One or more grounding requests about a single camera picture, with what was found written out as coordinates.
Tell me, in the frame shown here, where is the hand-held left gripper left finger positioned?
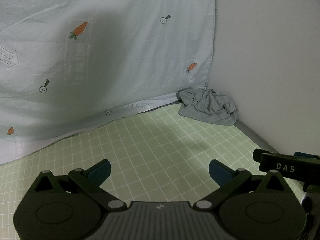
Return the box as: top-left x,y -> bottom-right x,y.
27,159 -> 127,212

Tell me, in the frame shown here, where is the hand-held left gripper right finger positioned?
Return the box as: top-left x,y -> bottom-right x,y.
194,159 -> 294,212

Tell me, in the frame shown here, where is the grey t-shirt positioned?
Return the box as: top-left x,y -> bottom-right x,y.
177,88 -> 239,126

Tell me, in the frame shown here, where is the green checked bed mat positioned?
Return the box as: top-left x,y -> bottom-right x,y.
0,103 -> 309,230

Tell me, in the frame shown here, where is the carrot print quilt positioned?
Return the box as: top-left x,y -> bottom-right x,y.
0,0 -> 217,166

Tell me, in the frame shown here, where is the dark braided strap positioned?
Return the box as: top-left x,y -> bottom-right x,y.
301,196 -> 316,240

